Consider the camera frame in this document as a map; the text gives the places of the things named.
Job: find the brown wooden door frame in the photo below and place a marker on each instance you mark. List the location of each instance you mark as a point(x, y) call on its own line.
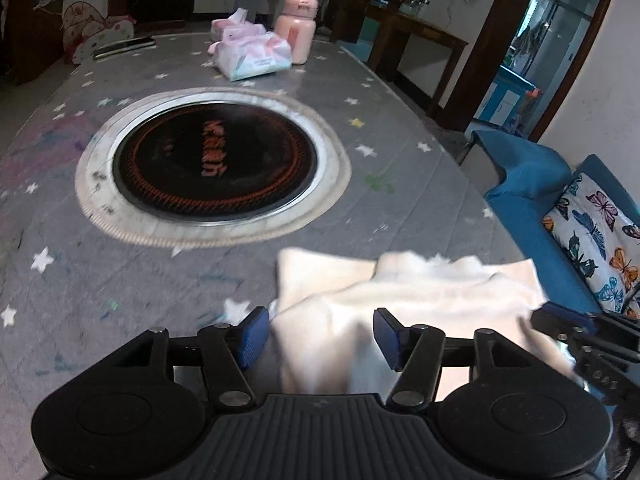
point(492, 35)

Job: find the dark wooden bookshelf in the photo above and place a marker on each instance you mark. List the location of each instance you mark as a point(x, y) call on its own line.
point(30, 25)

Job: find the glass jar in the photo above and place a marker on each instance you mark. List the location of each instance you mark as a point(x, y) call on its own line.
point(412, 4)

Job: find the pastel tissue pack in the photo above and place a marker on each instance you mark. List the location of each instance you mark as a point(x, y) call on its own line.
point(255, 57)

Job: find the light blue cabinet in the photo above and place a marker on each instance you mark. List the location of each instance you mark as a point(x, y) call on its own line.
point(505, 100)

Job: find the cream garment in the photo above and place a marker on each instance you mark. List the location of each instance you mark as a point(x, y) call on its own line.
point(425, 300)

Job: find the round black induction cooktop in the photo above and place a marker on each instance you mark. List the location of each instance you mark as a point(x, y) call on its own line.
point(215, 160)

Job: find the pink thermos bottle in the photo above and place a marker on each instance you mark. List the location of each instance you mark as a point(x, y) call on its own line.
point(296, 30)

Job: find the butterfly print cushion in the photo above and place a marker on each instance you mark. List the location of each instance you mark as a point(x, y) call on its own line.
point(595, 240)

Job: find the pink tissue box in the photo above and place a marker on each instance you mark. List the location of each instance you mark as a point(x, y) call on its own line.
point(222, 25)

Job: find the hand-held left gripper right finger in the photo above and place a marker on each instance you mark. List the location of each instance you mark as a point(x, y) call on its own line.
point(387, 340)

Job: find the pink children's play tent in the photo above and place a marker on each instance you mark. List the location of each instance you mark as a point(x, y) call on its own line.
point(90, 25)

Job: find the brown wooden desk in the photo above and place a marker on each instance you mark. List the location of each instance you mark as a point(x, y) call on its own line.
point(425, 27)

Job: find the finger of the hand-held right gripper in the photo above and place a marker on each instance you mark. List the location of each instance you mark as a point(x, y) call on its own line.
point(600, 365)
point(570, 316)

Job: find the blue sofa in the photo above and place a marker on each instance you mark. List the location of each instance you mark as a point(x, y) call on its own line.
point(525, 170)

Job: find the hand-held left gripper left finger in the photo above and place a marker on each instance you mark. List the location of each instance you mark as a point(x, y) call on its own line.
point(252, 335)

